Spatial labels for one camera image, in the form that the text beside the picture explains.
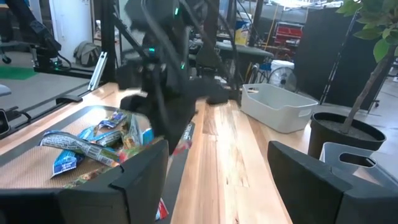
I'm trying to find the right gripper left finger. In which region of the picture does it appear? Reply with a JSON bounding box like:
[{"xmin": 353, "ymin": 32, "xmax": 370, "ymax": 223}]
[{"xmin": 58, "ymin": 139, "xmax": 169, "ymax": 224}]

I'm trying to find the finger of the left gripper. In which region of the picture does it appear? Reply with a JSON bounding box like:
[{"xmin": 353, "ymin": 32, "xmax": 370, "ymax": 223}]
[
  {"xmin": 169, "ymin": 113, "xmax": 197, "ymax": 154},
  {"xmin": 152, "ymin": 124, "xmax": 175, "ymax": 154}
]

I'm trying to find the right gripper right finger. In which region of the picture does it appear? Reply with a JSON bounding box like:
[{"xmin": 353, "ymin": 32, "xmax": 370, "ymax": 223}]
[{"xmin": 267, "ymin": 140, "xmax": 398, "ymax": 224}]

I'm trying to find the red white granola bar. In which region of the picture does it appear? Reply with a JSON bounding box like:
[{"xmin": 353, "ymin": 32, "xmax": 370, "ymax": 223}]
[{"xmin": 154, "ymin": 197, "xmax": 170, "ymax": 222}]

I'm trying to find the dark blue granola bar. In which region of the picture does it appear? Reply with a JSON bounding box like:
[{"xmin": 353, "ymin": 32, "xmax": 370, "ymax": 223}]
[{"xmin": 97, "ymin": 110, "xmax": 128, "ymax": 130}]

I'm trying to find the yellow orange granola bar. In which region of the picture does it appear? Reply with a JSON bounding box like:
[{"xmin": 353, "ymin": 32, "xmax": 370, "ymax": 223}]
[{"xmin": 120, "ymin": 114, "xmax": 141, "ymax": 151}]

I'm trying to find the green orange Chewy granola bar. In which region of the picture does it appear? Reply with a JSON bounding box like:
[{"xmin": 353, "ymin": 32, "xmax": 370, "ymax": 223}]
[{"xmin": 63, "ymin": 144, "xmax": 147, "ymax": 190}]

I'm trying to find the light blue granola bar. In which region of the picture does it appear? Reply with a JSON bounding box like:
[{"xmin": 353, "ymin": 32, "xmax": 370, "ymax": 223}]
[{"xmin": 39, "ymin": 129, "xmax": 121, "ymax": 168}]

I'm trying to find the clear plastic bin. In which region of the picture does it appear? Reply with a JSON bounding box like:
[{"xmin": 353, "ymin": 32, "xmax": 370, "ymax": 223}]
[{"xmin": 319, "ymin": 142, "xmax": 398, "ymax": 191}]

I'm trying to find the black plant pot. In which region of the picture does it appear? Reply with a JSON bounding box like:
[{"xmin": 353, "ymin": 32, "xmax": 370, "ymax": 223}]
[{"xmin": 307, "ymin": 111, "xmax": 387, "ymax": 159}]

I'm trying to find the silver aluminium bar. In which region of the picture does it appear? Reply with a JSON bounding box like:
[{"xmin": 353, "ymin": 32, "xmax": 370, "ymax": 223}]
[{"xmin": 87, "ymin": 51, "xmax": 108, "ymax": 91}]

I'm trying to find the light grey plastic bin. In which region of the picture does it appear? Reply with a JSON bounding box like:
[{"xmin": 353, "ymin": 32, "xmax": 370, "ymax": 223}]
[{"xmin": 241, "ymin": 83, "xmax": 320, "ymax": 134}]

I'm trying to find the dark grey table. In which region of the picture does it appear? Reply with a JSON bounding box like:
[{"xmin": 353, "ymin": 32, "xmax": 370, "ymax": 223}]
[{"xmin": 214, "ymin": 41, "xmax": 275, "ymax": 62}]

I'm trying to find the yellow box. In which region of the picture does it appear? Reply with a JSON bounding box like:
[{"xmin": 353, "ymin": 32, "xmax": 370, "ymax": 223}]
[{"xmin": 234, "ymin": 20, "xmax": 251, "ymax": 47}]

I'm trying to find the grey bag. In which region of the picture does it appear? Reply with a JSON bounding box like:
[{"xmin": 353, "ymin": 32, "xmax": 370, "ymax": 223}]
[{"xmin": 73, "ymin": 40, "xmax": 102, "ymax": 68}]

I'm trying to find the green leafy small tree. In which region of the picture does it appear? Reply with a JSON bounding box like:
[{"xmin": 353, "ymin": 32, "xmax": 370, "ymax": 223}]
[{"xmin": 335, "ymin": 0, "xmax": 398, "ymax": 134}]

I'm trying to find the brown mat with black border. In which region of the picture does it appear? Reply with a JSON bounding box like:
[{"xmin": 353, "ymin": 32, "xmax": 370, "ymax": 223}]
[{"xmin": 0, "ymin": 105, "xmax": 197, "ymax": 224}]

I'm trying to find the white floor fan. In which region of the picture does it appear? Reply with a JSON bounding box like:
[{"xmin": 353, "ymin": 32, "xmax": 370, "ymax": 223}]
[{"xmin": 267, "ymin": 66, "xmax": 298, "ymax": 93}]

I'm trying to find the white cabinet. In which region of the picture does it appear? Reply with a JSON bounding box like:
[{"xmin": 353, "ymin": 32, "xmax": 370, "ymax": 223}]
[{"xmin": 49, "ymin": 0, "xmax": 94, "ymax": 63}]

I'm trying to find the black partition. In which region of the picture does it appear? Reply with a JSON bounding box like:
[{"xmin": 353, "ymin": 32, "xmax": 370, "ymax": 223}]
[{"xmin": 294, "ymin": 6, "xmax": 398, "ymax": 110}]

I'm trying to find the red storage bin rack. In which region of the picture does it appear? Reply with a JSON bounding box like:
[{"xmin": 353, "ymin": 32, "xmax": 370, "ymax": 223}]
[{"xmin": 272, "ymin": 21, "xmax": 304, "ymax": 47}]

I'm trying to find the black box-shaped device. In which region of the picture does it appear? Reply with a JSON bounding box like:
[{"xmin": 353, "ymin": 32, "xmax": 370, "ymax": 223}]
[{"xmin": 0, "ymin": 108, "xmax": 11, "ymax": 138}]

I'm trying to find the green floor mat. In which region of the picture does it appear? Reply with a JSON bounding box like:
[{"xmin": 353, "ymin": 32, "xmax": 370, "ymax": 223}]
[{"xmin": 0, "ymin": 65, "xmax": 38, "ymax": 80}]

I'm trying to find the grey chair seat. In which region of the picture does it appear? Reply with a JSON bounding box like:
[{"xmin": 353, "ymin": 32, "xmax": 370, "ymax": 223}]
[{"xmin": 0, "ymin": 83, "xmax": 12, "ymax": 98}]

